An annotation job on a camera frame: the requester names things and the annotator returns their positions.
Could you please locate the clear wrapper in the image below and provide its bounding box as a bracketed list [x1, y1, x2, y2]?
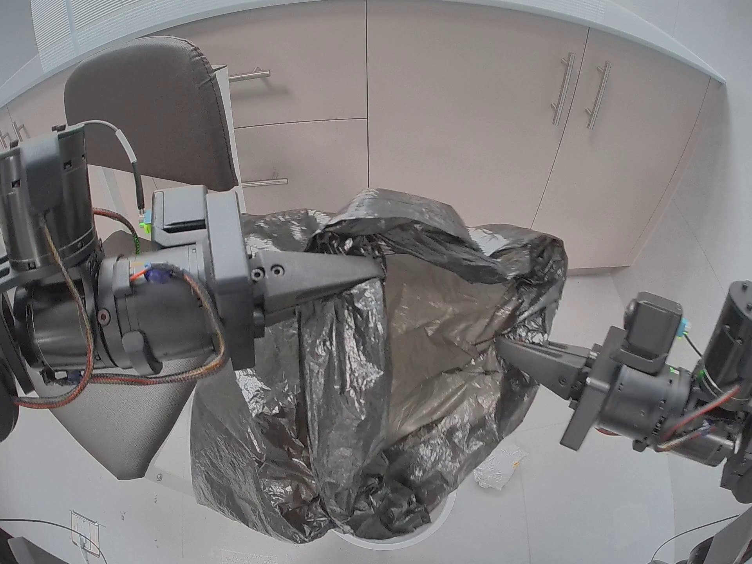
[474, 444, 528, 491]

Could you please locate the white trash bin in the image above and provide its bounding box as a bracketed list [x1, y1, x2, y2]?
[338, 488, 458, 549]

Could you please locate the black cable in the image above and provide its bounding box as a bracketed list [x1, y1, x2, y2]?
[81, 119, 148, 224]

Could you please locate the beige cabinet with metal handles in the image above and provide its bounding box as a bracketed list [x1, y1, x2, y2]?
[0, 0, 729, 283]

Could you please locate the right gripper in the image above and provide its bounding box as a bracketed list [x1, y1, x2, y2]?
[496, 325, 693, 452]

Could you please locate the grey padded white-framed chair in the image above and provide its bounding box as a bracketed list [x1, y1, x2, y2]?
[41, 36, 246, 492]

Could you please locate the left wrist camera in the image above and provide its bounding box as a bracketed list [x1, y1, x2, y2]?
[138, 186, 209, 251]

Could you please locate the black plastic bag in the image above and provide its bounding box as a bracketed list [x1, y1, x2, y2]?
[189, 187, 569, 546]

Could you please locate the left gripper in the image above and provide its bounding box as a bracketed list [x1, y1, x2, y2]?
[96, 188, 387, 376]

